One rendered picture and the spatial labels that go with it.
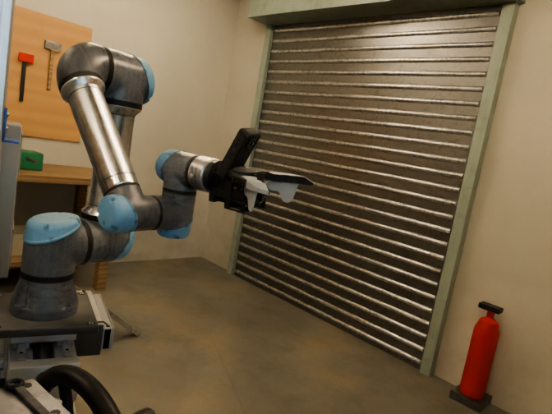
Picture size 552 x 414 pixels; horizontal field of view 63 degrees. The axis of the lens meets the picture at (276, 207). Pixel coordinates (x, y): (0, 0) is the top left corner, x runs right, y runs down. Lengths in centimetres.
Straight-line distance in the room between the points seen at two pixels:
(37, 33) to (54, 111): 56
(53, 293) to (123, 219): 34
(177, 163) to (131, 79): 28
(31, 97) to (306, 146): 214
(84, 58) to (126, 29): 312
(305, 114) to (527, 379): 244
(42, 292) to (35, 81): 288
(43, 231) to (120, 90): 37
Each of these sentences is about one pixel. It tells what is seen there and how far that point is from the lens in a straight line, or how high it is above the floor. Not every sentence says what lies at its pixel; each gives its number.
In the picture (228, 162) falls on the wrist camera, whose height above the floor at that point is 125.
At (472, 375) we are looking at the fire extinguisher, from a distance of 305.
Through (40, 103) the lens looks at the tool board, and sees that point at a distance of 394.
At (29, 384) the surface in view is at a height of 100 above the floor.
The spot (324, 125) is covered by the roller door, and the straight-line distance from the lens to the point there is 374.
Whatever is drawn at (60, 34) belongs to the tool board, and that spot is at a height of 184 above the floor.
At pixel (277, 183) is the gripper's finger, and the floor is 123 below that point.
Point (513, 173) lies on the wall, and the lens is 302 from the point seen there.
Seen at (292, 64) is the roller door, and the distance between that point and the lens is 412.
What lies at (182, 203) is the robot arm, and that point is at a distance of 101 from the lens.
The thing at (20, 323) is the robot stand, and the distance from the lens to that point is 119.
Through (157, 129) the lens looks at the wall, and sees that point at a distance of 436.
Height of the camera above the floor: 130
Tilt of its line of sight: 8 degrees down
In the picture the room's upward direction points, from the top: 10 degrees clockwise
